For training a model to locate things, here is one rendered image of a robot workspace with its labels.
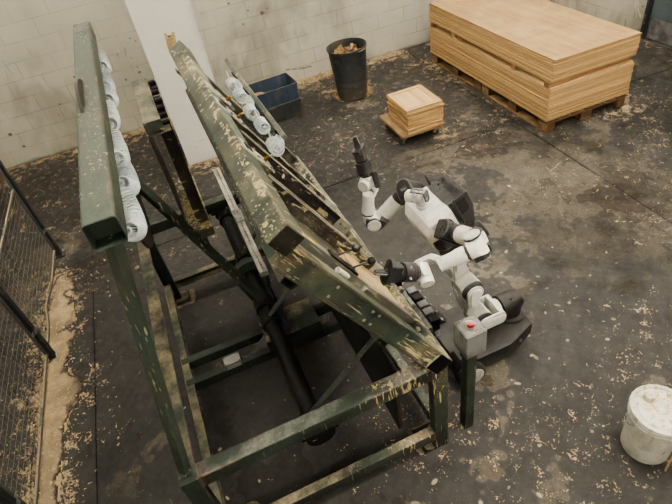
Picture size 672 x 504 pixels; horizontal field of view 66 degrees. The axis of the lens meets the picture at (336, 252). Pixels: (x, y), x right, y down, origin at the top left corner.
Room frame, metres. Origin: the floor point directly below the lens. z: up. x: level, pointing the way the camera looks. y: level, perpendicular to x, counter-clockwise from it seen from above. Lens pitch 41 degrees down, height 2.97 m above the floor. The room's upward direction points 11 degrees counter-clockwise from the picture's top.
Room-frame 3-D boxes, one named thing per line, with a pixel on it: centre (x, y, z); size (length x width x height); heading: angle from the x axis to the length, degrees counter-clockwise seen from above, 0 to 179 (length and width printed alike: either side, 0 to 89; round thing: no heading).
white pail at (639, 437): (1.26, -1.50, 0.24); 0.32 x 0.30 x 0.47; 14
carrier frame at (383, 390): (2.38, 0.51, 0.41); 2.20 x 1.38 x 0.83; 15
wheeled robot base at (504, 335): (2.19, -0.86, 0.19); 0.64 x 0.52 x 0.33; 105
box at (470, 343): (1.60, -0.58, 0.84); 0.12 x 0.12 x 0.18; 15
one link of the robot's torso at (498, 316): (2.19, -0.89, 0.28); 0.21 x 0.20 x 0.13; 105
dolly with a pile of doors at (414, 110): (5.24, -1.11, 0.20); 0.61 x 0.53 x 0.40; 14
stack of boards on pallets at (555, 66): (5.92, -2.60, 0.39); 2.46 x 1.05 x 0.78; 14
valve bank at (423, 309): (2.01, -0.40, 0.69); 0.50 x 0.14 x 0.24; 15
